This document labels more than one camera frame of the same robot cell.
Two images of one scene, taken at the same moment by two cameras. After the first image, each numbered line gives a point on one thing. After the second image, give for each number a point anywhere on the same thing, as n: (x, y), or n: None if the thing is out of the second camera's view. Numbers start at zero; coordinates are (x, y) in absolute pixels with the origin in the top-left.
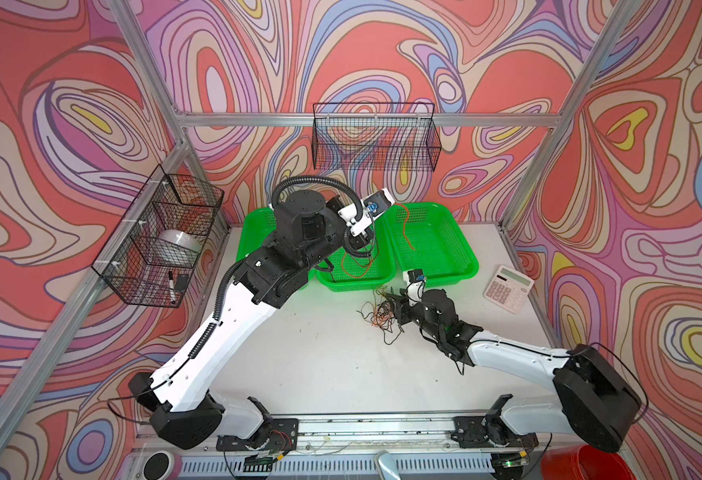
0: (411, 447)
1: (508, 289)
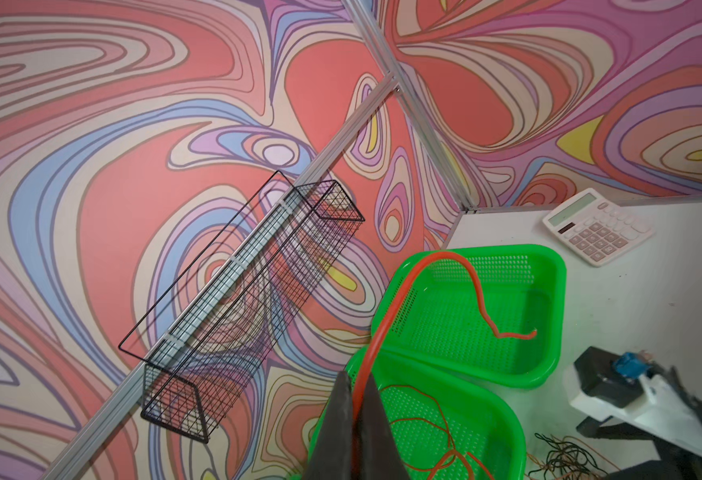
0: None
1: (597, 227)
